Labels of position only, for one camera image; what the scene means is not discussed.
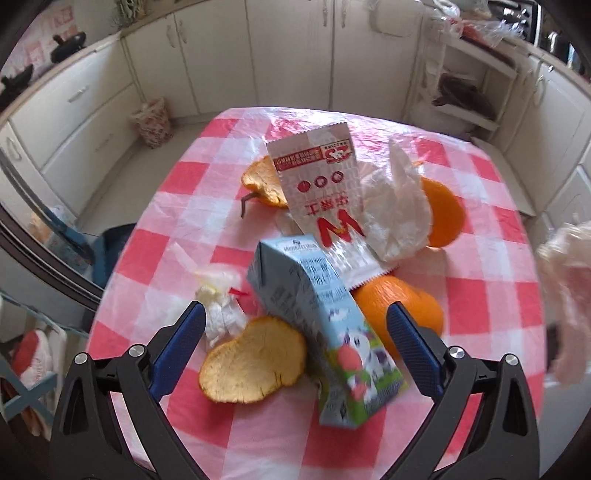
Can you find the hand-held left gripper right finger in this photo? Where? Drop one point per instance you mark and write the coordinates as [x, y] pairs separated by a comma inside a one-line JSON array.
[[411, 350]]

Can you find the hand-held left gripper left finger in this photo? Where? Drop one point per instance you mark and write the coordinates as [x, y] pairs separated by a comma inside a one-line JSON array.
[[184, 341]]

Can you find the large pale-inside orange peel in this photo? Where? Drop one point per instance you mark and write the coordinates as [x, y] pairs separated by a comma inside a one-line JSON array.
[[254, 360]]

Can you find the blue milk carton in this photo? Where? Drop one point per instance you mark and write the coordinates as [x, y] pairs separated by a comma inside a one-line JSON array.
[[314, 304]]

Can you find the translucent plastic bag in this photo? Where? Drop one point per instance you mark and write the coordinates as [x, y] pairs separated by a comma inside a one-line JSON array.
[[568, 295]]

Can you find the small knotted clear plastic wrapper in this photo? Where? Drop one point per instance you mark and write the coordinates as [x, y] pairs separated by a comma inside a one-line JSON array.
[[219, 314]]

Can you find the pink checked plastic tablecloth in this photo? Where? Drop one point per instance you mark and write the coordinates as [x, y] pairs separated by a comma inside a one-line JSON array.
[[461, 314]]

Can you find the orange fruit near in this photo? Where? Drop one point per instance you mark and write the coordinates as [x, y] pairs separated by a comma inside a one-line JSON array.
[[376, 295]]

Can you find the orange fruit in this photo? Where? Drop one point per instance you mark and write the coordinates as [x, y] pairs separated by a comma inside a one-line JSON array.
[[443, 212], [376, 295]]

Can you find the blue bin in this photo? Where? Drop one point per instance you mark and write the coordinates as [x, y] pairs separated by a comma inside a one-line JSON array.
[[111, 254]]

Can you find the crumpled clear plastic bag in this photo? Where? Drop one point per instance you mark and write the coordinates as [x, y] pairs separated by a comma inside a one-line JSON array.
[[397, 217]]

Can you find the orange fruit far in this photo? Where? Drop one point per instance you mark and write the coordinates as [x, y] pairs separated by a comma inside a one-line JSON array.
[[443, 212]]

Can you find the red and white cloth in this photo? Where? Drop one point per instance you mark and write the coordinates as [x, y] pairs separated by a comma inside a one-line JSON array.
[[37, 364]]

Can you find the orange peel with brown stem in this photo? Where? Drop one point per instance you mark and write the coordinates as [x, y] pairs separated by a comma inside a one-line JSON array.
[[265, 182]]

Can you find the white paper bag red print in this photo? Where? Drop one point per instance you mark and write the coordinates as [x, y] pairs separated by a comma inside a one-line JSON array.
[[318, 184]]

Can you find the white low bench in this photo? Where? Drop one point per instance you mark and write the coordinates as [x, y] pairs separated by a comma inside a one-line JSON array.
[[508, 180]]

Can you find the floral fabric bag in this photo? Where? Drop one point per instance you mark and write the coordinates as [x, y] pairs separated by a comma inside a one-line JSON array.
[[152, 124]]

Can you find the white drawer cabinet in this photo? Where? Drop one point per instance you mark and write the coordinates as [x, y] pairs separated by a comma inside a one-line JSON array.
[[78, 124]]

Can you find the dark wok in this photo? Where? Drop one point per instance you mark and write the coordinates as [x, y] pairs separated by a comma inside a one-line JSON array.
[[466, 97]]

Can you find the white side cabinet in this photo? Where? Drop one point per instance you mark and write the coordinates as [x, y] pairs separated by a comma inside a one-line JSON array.
[[558, 124]]

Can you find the white door cabinets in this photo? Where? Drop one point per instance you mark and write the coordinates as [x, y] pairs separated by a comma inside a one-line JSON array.
[[258, 50]]

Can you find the white shelf rack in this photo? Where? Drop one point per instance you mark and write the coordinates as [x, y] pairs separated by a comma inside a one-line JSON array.
[[498, 60]]

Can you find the dried plant bunch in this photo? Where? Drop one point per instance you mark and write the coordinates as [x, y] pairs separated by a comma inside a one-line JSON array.
[[127, 11]]

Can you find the plastic bags pile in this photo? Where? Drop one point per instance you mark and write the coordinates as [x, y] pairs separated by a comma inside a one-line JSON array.
[[489, 23]]

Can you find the blue folding frame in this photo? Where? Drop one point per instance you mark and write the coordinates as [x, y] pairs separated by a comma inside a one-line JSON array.
[[23, 392]]

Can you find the pink patterned wall sticker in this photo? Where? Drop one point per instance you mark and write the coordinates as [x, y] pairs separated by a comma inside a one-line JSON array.
[[44, 37]]

